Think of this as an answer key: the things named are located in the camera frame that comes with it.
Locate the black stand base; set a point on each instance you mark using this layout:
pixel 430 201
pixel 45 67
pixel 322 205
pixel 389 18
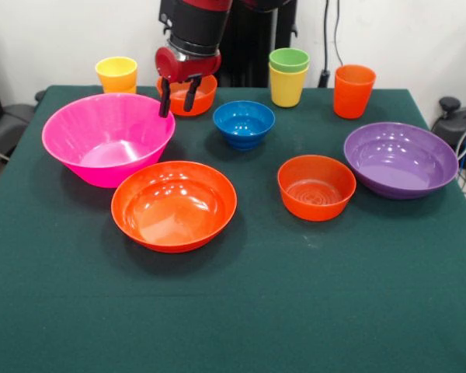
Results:
pixel 11 124
pixel 448 128

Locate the light orange plastic cup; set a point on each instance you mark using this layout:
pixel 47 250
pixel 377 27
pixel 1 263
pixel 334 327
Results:
pixel 118 86

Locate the large orange plastic bowl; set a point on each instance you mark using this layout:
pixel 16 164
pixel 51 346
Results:
pixel 171 217

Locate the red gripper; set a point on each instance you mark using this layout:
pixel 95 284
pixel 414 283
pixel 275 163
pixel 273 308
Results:
pixel 186 68

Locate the small orange plastic bowl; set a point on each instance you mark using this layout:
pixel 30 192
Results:
pixel 314 210
pixel 206 101

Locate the large pink plastic bowl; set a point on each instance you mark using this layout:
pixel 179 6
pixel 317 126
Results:
pixel 81 124

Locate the blue plastic bowl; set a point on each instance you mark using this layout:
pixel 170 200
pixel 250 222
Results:
pixel 244 134

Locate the purple plastic bowl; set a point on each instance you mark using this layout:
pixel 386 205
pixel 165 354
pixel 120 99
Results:
pixel 400 171

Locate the dark green tablecloth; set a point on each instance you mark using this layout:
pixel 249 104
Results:
pixel 233 303

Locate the yellow plastic cup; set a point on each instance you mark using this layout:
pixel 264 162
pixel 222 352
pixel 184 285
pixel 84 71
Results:
pixel 116 68
pixel 287 91

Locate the green plastic cup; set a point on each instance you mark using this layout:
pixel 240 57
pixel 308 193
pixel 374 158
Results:
pixel 289 60

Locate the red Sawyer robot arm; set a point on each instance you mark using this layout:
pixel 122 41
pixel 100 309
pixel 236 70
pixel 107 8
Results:
pixel 198 23

